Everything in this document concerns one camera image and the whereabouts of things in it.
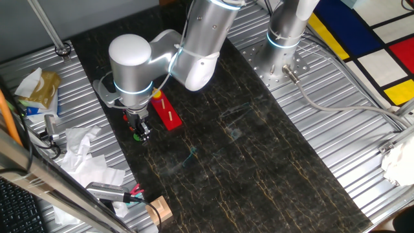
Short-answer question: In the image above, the metal corner bracket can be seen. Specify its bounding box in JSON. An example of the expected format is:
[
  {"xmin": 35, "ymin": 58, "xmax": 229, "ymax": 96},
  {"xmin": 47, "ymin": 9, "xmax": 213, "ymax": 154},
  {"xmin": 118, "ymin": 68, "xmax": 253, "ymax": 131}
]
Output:
[{"xmin": 377, "ymin": 140, "xmax": 395, "ymax": 155}]

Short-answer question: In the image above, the small silver camera on mount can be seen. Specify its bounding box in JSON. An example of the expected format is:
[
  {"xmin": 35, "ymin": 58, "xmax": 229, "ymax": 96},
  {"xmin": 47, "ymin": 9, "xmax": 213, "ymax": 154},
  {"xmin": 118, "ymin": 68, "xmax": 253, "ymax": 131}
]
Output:
[{"xmin": 43, "ymin": 114, "xmax": 61, "ymax": 142}]

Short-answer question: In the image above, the colourful Mondrian pattern mat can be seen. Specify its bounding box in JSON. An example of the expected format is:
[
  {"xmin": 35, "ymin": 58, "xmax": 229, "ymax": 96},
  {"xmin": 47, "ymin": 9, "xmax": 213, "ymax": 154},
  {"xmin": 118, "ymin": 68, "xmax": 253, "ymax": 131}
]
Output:
[{"xmin": 307, "ymin": 0, "xmax": 414, "ymax": 107}]

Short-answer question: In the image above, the crumpled white paper towel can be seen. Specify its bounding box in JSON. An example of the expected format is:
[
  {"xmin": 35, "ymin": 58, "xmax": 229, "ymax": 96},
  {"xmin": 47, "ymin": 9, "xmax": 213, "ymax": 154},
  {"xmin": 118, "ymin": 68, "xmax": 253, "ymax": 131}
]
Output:
[{"xmin": 64, "ymin": 125, "xmax": 102, "ymax": 162}]

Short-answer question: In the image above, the aluminium frame bar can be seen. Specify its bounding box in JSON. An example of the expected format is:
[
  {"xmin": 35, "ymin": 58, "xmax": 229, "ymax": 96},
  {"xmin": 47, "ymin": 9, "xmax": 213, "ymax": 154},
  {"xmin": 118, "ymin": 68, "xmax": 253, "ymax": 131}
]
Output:
[{"xmin": 0, "ymin": 128, "xmax": 133, "ymax": 233}]

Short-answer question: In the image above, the silver ribbed camera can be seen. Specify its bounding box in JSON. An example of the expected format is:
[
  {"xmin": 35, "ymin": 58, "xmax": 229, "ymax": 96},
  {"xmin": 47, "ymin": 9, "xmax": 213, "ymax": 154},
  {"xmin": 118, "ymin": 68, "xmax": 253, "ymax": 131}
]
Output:
[{"xmin": 85, "ymin": 181, "xmax": 132, "ymax": 203}]

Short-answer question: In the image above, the orange tube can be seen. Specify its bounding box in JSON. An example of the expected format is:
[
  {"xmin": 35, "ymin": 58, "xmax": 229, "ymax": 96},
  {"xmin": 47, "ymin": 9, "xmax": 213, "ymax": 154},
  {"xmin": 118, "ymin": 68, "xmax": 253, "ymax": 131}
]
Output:
[{"xmin": 0, "ymin": 89, "xmax": 23, "ymax": 146}]

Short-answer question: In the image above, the large white paper towel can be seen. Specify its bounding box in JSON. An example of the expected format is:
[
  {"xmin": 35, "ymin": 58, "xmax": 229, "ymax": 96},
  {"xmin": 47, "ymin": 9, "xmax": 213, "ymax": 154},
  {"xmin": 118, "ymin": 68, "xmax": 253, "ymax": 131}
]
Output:
[{"xmin": 53, "ymin": 154, "xmax": 129, "ymax": 226}]

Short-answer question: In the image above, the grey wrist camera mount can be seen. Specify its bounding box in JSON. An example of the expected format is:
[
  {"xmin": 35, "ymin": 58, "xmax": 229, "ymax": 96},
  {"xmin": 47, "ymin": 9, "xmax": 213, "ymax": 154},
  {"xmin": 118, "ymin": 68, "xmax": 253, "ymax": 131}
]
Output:
[{"xmin": 93, "ymin": 79, "xmax": 120, "ymax": 106}]

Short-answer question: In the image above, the white crumpled cloth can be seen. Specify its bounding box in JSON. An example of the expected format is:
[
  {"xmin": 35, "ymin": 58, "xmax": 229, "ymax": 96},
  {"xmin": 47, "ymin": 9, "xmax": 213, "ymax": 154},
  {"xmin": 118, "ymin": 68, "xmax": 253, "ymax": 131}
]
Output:
[{"xmin": 380, "ymin": 135, "xmax": 414, "ymax": 187}]

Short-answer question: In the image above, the yellow and white bag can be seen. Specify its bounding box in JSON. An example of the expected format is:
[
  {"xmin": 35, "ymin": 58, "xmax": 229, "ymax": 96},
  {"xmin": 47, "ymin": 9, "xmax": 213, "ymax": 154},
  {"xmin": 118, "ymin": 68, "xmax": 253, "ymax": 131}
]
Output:
[{"xmin": 27, "ymin": 70, "xmax": 61, "ymax": 109}]

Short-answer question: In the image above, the black marble pattern mat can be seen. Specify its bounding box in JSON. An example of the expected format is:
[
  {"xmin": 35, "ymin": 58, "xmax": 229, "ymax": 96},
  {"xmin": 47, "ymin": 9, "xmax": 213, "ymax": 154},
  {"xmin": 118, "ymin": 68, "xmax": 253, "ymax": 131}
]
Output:
[{"xmin": 69, "ymin": 9, "xmax": 373, "ymax": 233}]

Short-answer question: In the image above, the red Hanoi base with pegs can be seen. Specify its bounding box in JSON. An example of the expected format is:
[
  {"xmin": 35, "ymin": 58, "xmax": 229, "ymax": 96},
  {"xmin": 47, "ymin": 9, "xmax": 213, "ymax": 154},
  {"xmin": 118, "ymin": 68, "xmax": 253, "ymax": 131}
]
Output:
[{"xmin": 150, "ymin": 89, "xmax": 183, "ymax": 131}]

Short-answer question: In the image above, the blue white tissue packet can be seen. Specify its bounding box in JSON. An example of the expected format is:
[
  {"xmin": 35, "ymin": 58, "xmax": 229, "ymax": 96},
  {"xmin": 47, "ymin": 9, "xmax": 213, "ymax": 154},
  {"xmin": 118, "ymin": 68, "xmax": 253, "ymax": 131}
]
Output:
[{"xmin": 19, "ymin": 93, "xmax": 61, "ymax": 124}]

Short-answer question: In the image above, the black keyboard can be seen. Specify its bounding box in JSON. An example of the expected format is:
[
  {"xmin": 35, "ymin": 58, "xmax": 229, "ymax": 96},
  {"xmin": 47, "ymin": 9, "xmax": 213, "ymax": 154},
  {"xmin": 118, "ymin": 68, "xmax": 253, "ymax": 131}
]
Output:
[{"xmin": 0, "ymin": 176, "xmax": 46, "ymax": 233}]

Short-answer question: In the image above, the grey base cable with connector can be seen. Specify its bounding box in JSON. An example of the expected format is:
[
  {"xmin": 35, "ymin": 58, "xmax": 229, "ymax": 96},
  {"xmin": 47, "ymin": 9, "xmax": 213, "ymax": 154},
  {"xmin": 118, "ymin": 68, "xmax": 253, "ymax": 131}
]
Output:
[{"xmin": 281, "ymin": 64, "xmax": 411, "ymax": 129}]

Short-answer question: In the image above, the slotted wooden block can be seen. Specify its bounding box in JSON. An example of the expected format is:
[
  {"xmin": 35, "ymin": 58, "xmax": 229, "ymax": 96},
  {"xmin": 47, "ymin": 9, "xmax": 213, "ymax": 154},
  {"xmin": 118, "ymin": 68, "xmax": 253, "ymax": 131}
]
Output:
[{"xmin": 145, "ymin": 195, "xmax": 174, "ymax": 227}]

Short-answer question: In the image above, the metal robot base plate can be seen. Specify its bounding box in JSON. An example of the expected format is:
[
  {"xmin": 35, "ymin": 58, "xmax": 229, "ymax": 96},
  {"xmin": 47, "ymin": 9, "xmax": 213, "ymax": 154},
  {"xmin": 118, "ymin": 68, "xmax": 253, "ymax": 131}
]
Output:
[{"xmin": 241, "ymin": 41, "xmax": 311, "ymax": 91}]

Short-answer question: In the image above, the black ribbed camera cable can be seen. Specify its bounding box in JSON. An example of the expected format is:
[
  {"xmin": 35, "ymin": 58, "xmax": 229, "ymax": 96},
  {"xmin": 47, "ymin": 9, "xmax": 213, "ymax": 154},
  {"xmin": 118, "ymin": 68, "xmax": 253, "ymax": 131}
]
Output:
[{"xmin": 122, "ymin": 192, "xmax": 162, "ymax": 233}]

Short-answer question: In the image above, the metal camera pole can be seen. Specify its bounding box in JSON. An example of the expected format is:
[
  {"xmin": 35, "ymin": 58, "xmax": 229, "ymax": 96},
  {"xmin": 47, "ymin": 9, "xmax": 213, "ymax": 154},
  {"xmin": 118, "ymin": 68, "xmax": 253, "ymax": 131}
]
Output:
[{"xmin": 27, "ymin": 0, "xmax": 72, "ymax": 62}]

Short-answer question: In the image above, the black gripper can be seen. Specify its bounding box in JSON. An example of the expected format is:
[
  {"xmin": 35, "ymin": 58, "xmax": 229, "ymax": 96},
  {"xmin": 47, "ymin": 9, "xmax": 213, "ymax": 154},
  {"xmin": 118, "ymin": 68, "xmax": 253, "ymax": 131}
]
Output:
[{"xmin": 125, "ymin": 108, "xmax": 152, "ymax": 142}]

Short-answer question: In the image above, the white facial tissue sheet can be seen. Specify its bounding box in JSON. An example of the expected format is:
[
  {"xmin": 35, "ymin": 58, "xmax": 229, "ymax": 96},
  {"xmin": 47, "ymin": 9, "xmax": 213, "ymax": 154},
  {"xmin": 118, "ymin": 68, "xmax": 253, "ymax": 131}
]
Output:
[{"xmin": 14, "ymin": 67, "xmax": 43, "ymax": 98}]

